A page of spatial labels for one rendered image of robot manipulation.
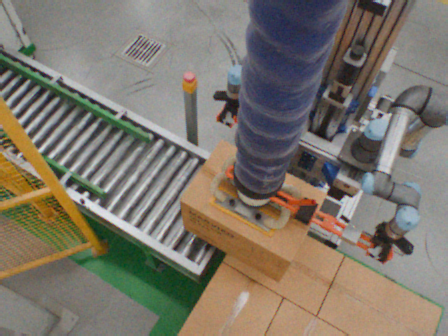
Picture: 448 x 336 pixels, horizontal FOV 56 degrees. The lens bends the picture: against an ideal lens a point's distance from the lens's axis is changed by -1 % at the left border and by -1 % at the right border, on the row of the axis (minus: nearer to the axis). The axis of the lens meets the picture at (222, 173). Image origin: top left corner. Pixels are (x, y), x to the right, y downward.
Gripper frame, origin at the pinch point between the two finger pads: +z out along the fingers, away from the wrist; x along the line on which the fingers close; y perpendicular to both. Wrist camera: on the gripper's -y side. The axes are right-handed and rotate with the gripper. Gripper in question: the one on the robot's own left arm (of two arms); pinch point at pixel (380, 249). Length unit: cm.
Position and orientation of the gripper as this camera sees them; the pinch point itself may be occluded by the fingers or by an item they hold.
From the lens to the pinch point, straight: 195.7
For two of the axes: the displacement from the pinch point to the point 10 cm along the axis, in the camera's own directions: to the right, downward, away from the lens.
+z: -0.4, 4.7, 8.8
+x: -5.0, 7.6, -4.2
